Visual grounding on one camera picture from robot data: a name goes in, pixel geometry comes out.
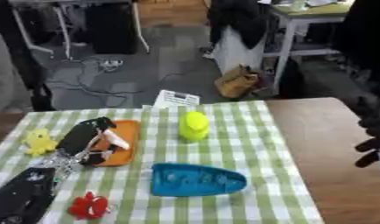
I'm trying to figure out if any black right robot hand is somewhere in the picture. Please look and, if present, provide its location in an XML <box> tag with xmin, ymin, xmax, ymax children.
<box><xmin>352</xmin><ymin>97</ymin><xmax>380</xmax><ymax>170</ymax></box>

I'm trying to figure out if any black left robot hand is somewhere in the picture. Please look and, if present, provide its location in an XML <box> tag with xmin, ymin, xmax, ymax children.
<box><xmin>53</xmin><ymin>116</ymin><xmax>132</xmax><ymax>168</ymax></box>

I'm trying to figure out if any orange plastic tray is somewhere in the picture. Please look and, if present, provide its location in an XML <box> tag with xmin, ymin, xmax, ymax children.
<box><xmin>88</xmin><ymin>118</ymin><xmax>144</xmax><ymax>168</ymax></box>

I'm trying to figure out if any yellow octopus toy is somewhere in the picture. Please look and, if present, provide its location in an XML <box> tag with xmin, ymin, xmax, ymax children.
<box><xmin>21</xmin><ymin>128</ymin><xmax>60</xmax><ymax>157</ymax></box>

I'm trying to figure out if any red crab toy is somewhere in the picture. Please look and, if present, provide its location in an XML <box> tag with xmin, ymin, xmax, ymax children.
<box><xmin>66</xmin><ymin>191</ymin><xmax>112</xmax><ymax>221</ymax></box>

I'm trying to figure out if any white power strip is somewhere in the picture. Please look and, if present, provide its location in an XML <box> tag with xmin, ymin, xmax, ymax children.
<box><xmin>98</xmin><ymin>58</ymin><xmax>126</xmax><ymax>73</ymax></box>

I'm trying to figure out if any black bag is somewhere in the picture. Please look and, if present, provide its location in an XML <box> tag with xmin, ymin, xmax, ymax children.
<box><xmin>276</xmin><ymin>57</ymin><xmax>308</xmax><ymax>99</ymax></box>

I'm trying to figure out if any yellow-green duck toy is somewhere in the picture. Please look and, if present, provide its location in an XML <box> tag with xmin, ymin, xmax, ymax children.
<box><xmin>176</xmin><ymin>111</ymin><xmax>212</xmax><ymax>142</ymax></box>

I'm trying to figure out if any black computer case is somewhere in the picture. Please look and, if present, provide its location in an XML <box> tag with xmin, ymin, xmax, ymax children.
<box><xmin>88</xmin><ymin>3</ymin><xmax>140</xmax><ymax>55</ymax></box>

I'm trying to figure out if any blue boat toy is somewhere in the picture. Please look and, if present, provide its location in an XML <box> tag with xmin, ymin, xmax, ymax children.
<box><xmin>150</xmin><ymin>162</ymin><xmax>249</xmax><ymax>198</ymax></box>

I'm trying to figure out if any white table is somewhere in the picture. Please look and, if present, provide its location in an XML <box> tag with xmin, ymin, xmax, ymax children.
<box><xmin>260</xmin><ymin>1</ymin><xmax>355</xmax><ymax>95</ymax></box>

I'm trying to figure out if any brown bag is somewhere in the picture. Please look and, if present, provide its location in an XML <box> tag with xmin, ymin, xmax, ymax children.
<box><xmin>213</xmin><ymin>64</ymin><xmax>264</xmax><ymax>100</ymax></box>

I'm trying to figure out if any white chair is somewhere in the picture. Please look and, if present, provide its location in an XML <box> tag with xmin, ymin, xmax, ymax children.
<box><xmin>211</xmin><ymin>25</ymin><xmax>267</xmax><ymax>75</ymax></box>

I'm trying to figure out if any black jacket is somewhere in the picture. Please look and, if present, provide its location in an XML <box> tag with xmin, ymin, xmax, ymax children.
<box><xmin>207</xmin><ymin>0</ymin><xmax>276</xmax><ymax>51</ymax></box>

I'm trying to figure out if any grey floor cable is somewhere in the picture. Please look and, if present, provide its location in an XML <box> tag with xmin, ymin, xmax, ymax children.
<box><xmin>44</xmin><ymin>56</ymin><xmax>137</xmax><ymax>109</ymax></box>

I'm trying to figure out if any white desk frame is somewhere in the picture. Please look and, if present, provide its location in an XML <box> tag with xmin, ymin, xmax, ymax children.
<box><xmin>7</xmin><ymin>0</ymin><xmax>152</xmax><ymax>61</ymax></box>

